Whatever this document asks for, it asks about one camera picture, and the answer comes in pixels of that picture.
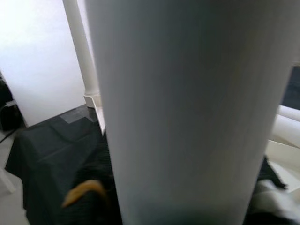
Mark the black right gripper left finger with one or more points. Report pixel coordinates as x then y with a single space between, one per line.
98 168

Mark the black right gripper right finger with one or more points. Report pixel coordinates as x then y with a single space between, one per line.
269 206

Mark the white plastic table top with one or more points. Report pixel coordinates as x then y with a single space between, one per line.
100 117

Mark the white plastic table leg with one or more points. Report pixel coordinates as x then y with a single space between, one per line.
187 93
288 133
79 47
290 112

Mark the yellow rubber band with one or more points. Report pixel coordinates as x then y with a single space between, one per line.
79 187

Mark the black tablecloth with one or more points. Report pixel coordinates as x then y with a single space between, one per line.
47 152

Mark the wide clear tape patch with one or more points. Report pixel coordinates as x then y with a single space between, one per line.
72 116

